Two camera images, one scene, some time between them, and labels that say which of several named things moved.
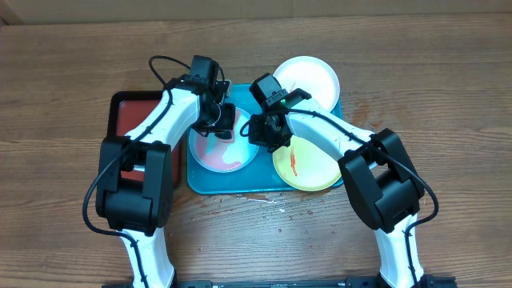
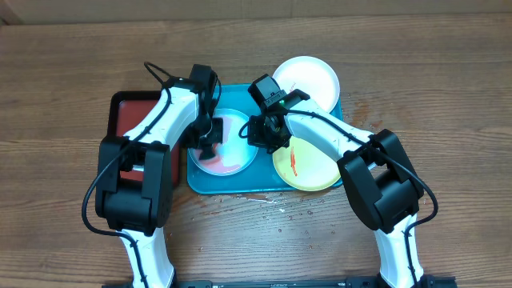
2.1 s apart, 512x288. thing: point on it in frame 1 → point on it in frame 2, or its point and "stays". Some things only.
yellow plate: [306, 166] stays
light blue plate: [224, 155] stays
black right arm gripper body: [269, 138] stays
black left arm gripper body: [222, 118] → [204, 133]
